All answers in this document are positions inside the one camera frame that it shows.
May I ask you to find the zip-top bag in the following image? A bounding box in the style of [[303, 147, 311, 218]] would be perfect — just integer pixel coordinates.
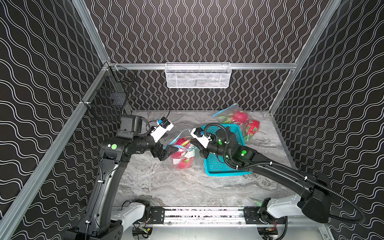
[[213, 104, 260, 142], [169, 129, 197, 170]]

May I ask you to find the white mesh wall basket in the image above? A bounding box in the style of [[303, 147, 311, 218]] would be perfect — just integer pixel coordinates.
[[165, 62, 232, 89]]

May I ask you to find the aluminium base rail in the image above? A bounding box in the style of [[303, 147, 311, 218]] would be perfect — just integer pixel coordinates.
[[119, 205, 328, 229]]

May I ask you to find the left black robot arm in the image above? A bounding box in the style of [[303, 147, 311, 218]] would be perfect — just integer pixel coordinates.
[[64, 115, 178, 240]]

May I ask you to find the dragon fruit bag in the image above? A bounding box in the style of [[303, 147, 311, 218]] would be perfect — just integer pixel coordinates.
[[242, 120, 260, 142], [171, 153, 195, 170], [224, 110, 249, 125], [174, 137, 196, 152]]

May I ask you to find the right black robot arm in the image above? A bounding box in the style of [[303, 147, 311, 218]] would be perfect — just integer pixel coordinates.
[[191, 125, 331, 223]]

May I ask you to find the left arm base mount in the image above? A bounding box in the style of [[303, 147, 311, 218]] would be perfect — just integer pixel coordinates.
[[138, 207, 166, 225]]

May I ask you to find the black wire wall basket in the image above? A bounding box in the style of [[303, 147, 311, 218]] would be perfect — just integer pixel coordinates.
[[86, 63, 137, 122]]

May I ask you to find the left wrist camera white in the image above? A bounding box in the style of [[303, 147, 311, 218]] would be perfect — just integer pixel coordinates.
[[150, 117, 174, 143]]

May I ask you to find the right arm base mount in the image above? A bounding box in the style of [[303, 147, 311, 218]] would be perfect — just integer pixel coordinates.
[[243, 207, 286, 225]]

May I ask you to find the teal plastic basket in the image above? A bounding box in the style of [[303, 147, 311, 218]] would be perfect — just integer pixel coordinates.
[[202, 123, 252, 177]]

